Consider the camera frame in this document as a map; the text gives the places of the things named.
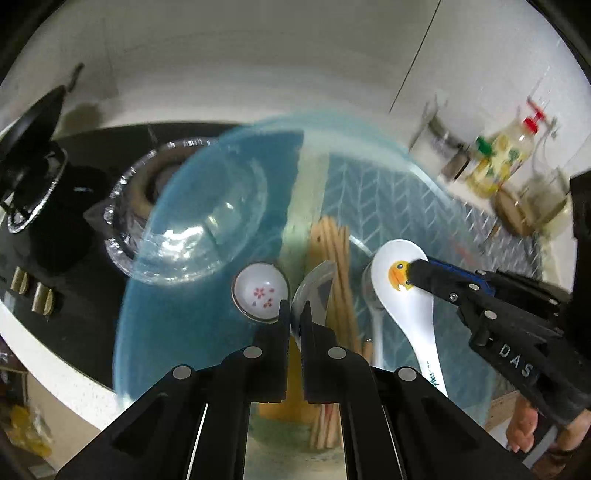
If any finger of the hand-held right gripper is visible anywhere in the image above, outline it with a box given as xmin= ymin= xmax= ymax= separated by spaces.
xmin=407 ymin=258 xmax=498 ymax=304

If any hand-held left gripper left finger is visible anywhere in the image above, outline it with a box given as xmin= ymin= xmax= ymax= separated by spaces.
xmin=55 ymin=302 xmax=291 ymax=480

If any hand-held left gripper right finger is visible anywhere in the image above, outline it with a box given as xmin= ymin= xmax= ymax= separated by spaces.
xmin=299 ymin=302 xmax=533 ymax=480

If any white duck print ceramic spoon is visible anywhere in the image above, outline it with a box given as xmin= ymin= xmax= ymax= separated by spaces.
xmin=370 ymin=239 xmax=450 ymax=399

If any white flower print ceramic spoon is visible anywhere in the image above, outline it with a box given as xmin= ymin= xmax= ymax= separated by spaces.
xmin=232 ymin=262 xmax=291 ymax=324

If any metal spoon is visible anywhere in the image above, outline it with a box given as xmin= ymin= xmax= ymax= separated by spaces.
xmin=291 ymin=260 xmax=338 ymax=325
xmin=361 ymin=258 xmax=387 ymax=368

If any pile of wooden chopsticks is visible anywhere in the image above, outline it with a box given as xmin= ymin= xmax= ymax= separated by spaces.
xmin=307 ymin=215 xmax=366 ymax=451

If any person's right hand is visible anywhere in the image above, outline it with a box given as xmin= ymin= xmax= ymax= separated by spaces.
xmin=505 ymin=396 xmax=540 ymax=454

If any grey chevron placemat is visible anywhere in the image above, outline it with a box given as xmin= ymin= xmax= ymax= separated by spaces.
xmin=295 ymin=134 xmax=557 ymax=416

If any metal lid spice jar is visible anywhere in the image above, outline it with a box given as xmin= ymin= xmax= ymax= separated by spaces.
xmin=440 ymin=137 xmax=471 ymax=182

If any green lid spice jar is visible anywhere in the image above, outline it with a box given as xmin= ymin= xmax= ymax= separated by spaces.
xmin=465 ymin=135 xmax=496 ymax=195

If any yellow dish soap bottle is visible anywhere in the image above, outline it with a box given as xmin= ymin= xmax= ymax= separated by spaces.
xmin=466 ymin=104 xmax=549 ymax=200

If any glass jar with white contents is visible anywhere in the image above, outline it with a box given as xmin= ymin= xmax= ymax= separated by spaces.
xmin=410 ymin=96 xmax=463 ymax=163

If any black gas stove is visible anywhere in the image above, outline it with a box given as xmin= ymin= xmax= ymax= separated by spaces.
xmin=0 ymin=121 xmax=242 ymax=394

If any cluttered shelf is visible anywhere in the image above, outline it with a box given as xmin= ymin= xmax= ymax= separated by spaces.
xmin=0 ymin=348 xmax=54 ymax=464

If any black wok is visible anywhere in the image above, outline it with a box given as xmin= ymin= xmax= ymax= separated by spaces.
xmin=0 ymin=64 xmax=87 ymax=219

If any glass kettle with cream handle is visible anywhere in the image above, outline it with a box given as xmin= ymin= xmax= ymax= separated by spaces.
xmin=521 ymin=164 xmax=574 ymax=237

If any foil burner ring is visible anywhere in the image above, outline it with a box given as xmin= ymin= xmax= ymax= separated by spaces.
xmin=6 ymin=151 xmax=71 ymax=234
xmin=102 ymin=136 xmax=219 ymax=283

